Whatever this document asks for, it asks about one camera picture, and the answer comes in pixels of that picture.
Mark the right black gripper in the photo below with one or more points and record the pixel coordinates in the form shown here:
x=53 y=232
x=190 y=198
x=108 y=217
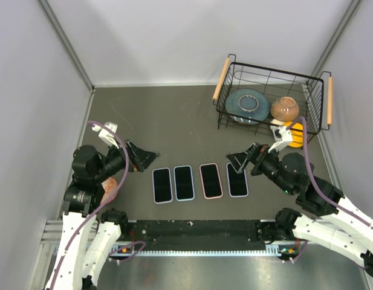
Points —
x=256 y=154

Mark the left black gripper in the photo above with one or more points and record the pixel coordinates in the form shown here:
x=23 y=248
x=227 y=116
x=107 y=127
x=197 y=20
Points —
x=138 y=158

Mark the black phone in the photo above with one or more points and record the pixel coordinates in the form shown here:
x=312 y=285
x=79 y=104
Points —
x=162 y=185
x=184 y=187
x=238 y=187

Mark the dark blue phone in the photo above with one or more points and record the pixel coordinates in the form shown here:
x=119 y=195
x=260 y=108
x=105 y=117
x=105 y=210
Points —
x=211 y=182

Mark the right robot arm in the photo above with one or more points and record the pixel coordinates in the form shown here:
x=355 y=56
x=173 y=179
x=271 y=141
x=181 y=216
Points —
x=292 y=173

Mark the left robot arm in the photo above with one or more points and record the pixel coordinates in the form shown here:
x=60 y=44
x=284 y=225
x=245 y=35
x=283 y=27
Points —
x=79 y=262

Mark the black phone in blue case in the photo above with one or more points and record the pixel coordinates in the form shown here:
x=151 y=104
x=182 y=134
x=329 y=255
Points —
x=184 y=187

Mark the red patterned bowl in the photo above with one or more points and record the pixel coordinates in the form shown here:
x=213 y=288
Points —
x=110 y=190

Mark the white small dish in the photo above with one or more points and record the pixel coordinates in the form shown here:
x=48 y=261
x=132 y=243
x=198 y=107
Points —
x=277 y=122

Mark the blue ceramic plate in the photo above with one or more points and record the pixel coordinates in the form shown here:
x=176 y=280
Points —
x=247 y=106

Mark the yellow bowl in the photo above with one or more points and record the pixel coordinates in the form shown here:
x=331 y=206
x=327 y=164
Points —
x=297 y=133

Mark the brown ceramic bowl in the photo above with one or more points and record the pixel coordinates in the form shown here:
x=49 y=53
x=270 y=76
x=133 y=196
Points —
x=285 y=109

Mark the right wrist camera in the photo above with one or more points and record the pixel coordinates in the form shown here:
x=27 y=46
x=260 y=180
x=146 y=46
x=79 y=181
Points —
x=282 y=136

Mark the black wire basket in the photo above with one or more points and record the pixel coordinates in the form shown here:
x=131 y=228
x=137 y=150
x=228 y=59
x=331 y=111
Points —
x=312 y=94

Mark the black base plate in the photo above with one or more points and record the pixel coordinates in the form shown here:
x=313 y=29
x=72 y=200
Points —
x=195 y=235

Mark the white slotted cable duct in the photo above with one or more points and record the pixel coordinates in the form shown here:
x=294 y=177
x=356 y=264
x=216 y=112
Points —
x=268 y=251

